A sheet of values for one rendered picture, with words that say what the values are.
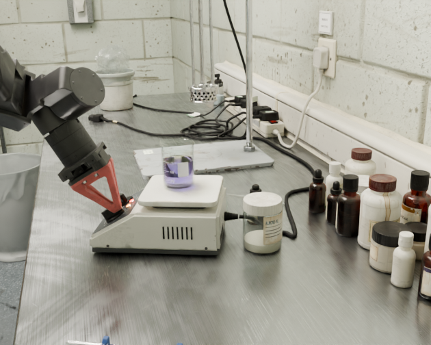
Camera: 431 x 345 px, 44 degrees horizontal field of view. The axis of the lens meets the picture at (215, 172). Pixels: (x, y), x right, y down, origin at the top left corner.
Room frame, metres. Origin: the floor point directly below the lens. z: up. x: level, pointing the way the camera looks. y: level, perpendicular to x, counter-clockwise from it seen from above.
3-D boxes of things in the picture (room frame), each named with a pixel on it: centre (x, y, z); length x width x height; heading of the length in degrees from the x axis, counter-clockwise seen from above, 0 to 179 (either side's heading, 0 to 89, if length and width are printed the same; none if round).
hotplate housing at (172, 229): (0.78, 0.08, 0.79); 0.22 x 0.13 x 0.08; 84
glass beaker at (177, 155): (0.79, 0.06, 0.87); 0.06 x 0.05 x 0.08; 50
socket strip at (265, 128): (1.57, -0.11, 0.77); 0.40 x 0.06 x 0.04; 14
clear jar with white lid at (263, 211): (0.74, -0.07, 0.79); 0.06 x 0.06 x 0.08
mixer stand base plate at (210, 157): (1.20, 0.03, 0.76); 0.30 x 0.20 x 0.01; 104
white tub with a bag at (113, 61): (1.82, 0.34, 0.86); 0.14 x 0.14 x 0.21
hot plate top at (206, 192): (0.78, 0.05, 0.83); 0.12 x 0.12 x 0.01; 84
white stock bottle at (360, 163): (0.92, -0.26, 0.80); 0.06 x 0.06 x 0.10
